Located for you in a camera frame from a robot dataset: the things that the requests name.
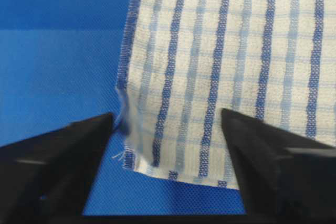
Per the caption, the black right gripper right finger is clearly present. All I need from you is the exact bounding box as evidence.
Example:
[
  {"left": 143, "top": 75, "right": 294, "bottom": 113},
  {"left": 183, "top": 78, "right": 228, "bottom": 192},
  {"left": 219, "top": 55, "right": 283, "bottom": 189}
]
[{"left": 221, "top": 109, "right": 335, "bottom": 223}]

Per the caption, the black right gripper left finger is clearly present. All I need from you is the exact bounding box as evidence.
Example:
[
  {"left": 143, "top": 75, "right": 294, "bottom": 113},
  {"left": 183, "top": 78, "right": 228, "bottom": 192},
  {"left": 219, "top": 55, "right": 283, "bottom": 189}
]
[{"left": 1, "top": 113, "right": 114, "bottom": 223}]

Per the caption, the blue white striped towel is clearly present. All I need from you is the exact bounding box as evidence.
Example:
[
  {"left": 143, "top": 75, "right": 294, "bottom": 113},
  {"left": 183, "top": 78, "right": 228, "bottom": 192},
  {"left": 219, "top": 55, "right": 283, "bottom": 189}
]
[{"left": 116, "top": 0, "right": 335, "bottom": 189}]

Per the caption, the blue table cloth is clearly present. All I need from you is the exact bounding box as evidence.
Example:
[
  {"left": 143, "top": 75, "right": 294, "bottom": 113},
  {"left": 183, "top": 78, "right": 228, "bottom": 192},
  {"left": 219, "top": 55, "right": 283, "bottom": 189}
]
[{"left": 1, "top": 0, "right": 244, "bottom": 216}]

